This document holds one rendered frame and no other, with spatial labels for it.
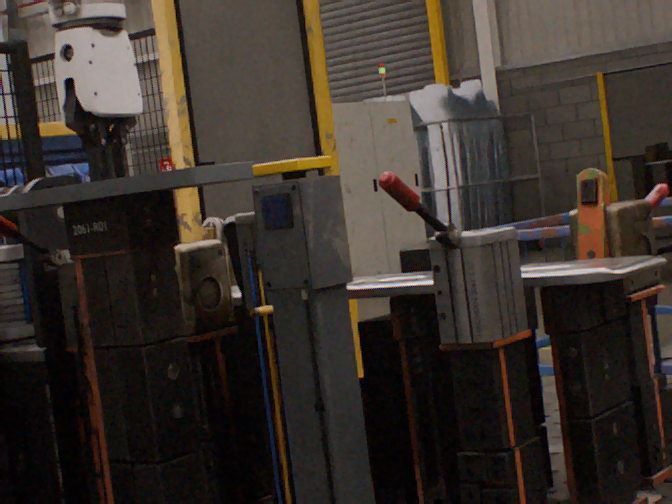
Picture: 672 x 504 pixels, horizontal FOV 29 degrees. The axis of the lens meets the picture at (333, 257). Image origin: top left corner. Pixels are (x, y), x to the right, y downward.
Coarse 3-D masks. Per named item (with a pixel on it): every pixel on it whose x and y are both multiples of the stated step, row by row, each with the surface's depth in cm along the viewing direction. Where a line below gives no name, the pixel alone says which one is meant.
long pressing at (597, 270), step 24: (528, 264) 165; (552, 264) 160; (576, 264) 156; (600, 264) 151; (624, 264) 148; (648, 264) 150; (360, 288) 161; (384, 288) 159; (408, 288) 157; (432, 288) 155
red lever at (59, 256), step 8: (0, 216) 163; (0, 224) 163; (8, 224) 164; (0, 232) 164; (8, 232) 164; (16, 232) 165; (24, 240) 166; (32, 248) 168; (40, 248) 168; (48, 248) 170; (48, 256) 169; (56, 256) 170; (64, 256) 171; (48, 264) 170; (56, 264) 170
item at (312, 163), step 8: (288, 160) 131; (296, 160) 130; (304, 160) 131; (312, 160) 132; (320, 160) 133; (328, 160) 134; (256, 168) 133; (264, 168) 133; (272, 168) 132; (280, 168) 132; (288, 168) 131; (296, 168) 130; (304, 168) 131; (312, 168) 132; (320, 168) 134; (256, 176) 134; (288, 176) 133; (296, 176) 133; (304, 176) 134
